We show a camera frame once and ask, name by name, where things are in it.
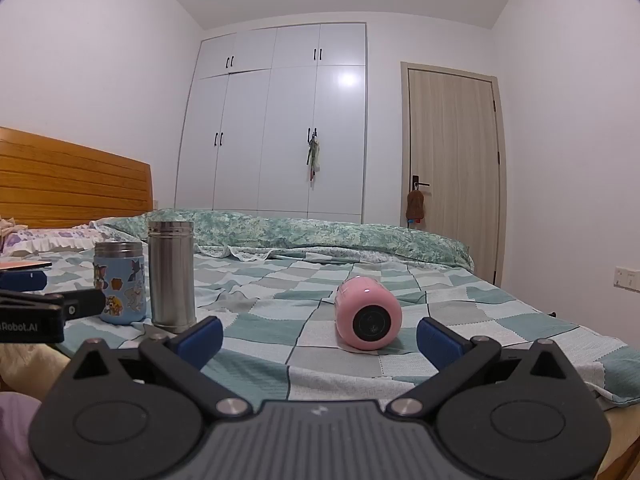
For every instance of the wooden bed frame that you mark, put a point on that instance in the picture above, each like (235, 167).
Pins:
(625, 440)

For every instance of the orange flat phone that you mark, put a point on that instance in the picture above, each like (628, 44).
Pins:
(25, 264)

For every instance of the purple floral pillow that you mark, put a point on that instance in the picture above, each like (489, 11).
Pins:
(45, 239)

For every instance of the pink bottle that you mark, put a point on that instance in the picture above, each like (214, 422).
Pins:
(367, 305)

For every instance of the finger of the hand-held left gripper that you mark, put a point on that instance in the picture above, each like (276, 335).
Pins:
(85, 303)
(22, 280)

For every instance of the light wooden door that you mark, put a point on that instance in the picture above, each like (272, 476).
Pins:
(452, 160)

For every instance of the green checked bedsheet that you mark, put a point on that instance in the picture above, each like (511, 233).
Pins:
(280, 310)

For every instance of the cream blanket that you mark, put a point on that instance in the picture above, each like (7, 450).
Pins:
(30, 367)

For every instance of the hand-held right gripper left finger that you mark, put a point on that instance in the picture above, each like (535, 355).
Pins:
(202, 341)

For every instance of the blue cartoon sticker cup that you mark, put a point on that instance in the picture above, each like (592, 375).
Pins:
(120, 282)

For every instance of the stainless steel thermos cup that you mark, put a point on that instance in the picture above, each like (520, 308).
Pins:
(172, 280)

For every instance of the brown hanging pouch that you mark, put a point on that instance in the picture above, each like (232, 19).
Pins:
(415, 207)

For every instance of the green floral quilt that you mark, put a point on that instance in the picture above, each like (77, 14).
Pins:
(300, 235)

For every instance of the wooden bed headboard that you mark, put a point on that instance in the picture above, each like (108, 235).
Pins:
(65, 185)

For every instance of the white wardrobe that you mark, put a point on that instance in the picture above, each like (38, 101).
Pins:
(270, 135)

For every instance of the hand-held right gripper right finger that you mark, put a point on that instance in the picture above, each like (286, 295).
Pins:
(439, 342)

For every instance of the purple cloth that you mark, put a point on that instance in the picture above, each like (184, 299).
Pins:
(15, 435)

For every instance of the white wall socket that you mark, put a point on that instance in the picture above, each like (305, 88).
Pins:
(627, 278)

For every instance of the green hanging ornament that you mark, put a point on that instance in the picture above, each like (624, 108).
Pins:
(313, 157)

